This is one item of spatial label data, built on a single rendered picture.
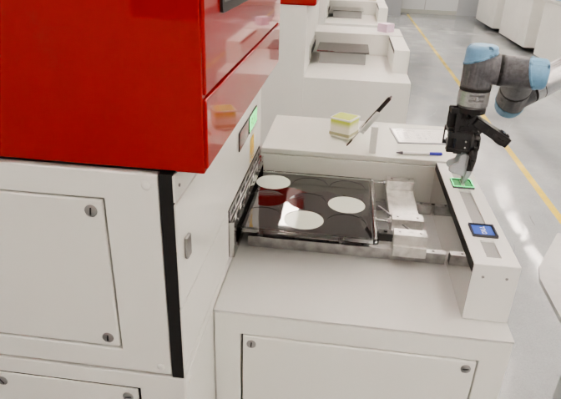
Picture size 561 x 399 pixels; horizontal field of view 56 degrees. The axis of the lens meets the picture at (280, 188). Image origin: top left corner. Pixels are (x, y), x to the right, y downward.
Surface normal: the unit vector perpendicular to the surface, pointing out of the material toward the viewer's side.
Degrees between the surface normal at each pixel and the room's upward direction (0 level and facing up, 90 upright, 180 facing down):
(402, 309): 0
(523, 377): 0
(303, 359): 90
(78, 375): 90
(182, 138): 90
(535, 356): 0
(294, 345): 90
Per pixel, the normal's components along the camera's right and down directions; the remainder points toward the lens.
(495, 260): 0.04, -0.90
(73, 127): -0.13, 0.42
